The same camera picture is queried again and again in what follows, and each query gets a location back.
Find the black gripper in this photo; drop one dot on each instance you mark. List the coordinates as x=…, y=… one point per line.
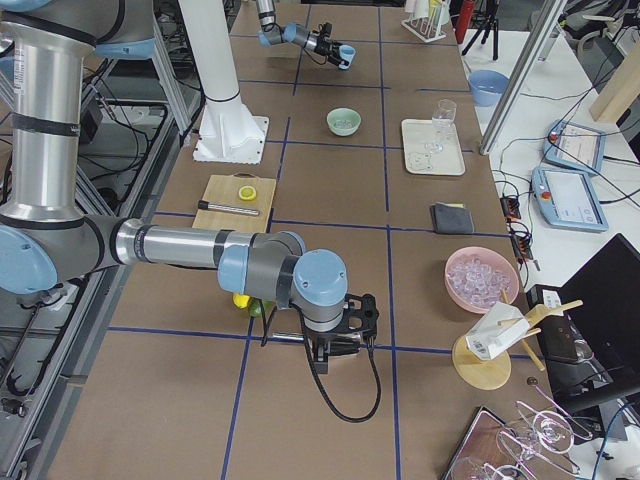
x=320, y=336
x=322, y=46

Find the small blue cup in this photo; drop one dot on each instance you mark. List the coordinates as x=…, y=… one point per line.
x=347, y=53

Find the metal ice scoop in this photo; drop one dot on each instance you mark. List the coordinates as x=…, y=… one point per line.
x=293, y=337

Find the green ceramic bowl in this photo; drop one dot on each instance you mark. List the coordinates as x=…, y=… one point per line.
x=343, y=113

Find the ice cubes in green bowl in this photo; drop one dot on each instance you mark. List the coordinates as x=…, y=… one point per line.
x=343, y=123

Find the blue bowl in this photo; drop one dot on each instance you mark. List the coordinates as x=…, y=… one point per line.
x=487, y=87

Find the pink bowl with ice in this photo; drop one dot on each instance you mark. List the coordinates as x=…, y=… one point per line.
x=477, y=277

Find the green lime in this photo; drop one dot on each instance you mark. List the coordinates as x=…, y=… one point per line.
x=258, y=307

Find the yellow lemon left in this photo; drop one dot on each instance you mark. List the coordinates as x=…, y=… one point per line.
x=241, y=301

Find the clear wine glass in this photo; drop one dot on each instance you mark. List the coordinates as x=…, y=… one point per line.
x=442, y=121

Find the cream plastic tray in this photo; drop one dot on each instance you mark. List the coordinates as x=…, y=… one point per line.
x=420, y=155

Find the red cylinder bottle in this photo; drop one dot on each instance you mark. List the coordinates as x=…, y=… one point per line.
x=464, y=19

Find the wooden mug tree stand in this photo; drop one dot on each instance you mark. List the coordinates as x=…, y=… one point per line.
x=493, y=374

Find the black tripod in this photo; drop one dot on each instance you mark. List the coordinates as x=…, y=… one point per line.
x=488, y=24

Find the lemon half slice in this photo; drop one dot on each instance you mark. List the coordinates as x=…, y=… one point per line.
x=247, y=193

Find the white carton box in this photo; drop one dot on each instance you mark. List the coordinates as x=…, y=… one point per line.
x=500, y=328

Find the wooden cutting board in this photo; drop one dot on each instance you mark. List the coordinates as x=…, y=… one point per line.
x=223, y=189

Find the dark metal tray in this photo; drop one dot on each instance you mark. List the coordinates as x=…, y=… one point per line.
x=479, y=441

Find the upturned wine glasses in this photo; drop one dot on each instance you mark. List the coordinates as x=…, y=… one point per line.
x=538, y=443

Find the upper teach pendant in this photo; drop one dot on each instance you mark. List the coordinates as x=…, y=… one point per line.
x=574, y=146

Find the teach pendant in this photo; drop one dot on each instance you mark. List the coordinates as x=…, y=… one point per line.
x=567, y=199
x=574, y=146

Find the black laptop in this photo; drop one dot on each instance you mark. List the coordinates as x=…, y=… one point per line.
x=608, y=321

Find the lower teach pendant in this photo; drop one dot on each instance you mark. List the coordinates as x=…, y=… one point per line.
x=567, y=199

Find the white wire cup rack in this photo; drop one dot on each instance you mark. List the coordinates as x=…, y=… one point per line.
x=426, y=19

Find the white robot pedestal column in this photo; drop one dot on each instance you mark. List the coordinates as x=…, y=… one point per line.
x=228, y=132

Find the aluminium frame post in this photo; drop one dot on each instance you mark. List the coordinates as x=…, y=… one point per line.
x=547, y=20

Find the black handled knife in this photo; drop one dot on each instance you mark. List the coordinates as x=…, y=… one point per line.
x=211, y=206

